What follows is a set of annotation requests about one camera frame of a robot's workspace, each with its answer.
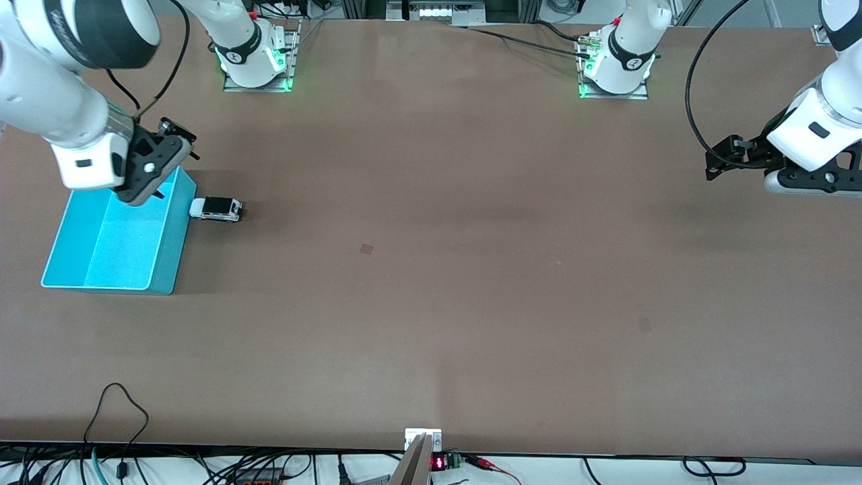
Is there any white jeep toy black roof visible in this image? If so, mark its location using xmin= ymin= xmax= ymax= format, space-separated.
xmin=189 ymin=196 xmax=244 ymax=223

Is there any teal plastic bin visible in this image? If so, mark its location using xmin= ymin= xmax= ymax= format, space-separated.
xmin=40 ymin=160 xmax=197 ymax=296

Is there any white mounting plate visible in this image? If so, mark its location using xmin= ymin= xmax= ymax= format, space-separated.
xmin=405 ymin=428 xmax=442 ymax=451

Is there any grey aluminium bar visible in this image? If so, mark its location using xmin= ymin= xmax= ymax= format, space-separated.
xmin=389 ymin=433 xmax=433 ymax=485

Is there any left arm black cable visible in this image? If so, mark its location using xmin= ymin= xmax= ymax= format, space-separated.
xmin=686 ymin=0 xmax=768 ymax=169

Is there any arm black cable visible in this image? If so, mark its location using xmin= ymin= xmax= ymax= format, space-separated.
xmin=104 ymin=0 xmax=192 ymax=122
xmin=686 ymin=0 xmax=768 ymax=169

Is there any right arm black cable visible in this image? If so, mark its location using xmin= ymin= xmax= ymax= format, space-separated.
xmin=104 ymin=0 xmax=192 ymax=122

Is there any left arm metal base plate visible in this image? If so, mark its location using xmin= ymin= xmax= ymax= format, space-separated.
xmin=578 ymin=34 xmax=649 ymax=100

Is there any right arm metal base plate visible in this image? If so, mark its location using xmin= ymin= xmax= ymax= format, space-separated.
xmin=224 ymin=19 xmax=301 ymax=93

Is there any black table cable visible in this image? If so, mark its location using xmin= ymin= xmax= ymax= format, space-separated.
xmin=532 ymin=20 xmax=588 ymax=44
xmin=465 ymin=27 xmax=593 ymax=60

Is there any black looping cable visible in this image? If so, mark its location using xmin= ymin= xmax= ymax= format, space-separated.
xmin=84 ymin=383 xmax=150 ymax=480

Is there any aluminium frame rack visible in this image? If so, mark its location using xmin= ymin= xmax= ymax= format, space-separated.
xmin=342 ymin=0 xmax=543 ymax=26

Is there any black coiled cable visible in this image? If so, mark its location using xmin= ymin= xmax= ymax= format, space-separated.
xmin=682 ymin=457 xmax=747 ymax=478

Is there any red wire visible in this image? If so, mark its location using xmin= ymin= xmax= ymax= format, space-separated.
xmin=465 ymin=455 xmax=523 ymax=485

